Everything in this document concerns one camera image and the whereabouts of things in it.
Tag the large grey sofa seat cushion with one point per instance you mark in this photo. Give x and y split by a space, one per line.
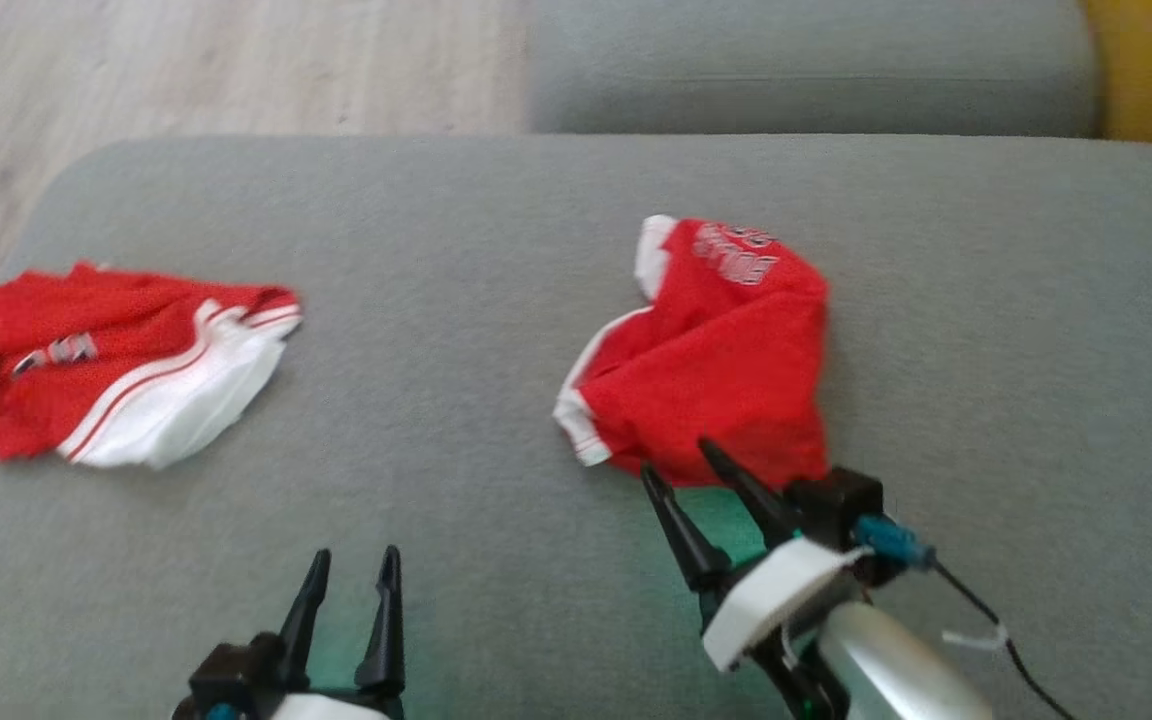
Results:
436 250

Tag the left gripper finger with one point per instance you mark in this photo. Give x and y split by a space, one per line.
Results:
304 620
386 640

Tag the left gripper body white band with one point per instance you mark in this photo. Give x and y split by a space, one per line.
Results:
336 708

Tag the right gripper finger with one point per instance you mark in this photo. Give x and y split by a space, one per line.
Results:
691 545
756 495

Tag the red shorts with white panel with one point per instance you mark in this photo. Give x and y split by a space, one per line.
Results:
36 400

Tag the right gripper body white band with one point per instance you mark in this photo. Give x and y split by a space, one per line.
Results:
776 595

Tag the red garment with white print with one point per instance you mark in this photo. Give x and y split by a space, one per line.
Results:
716 380

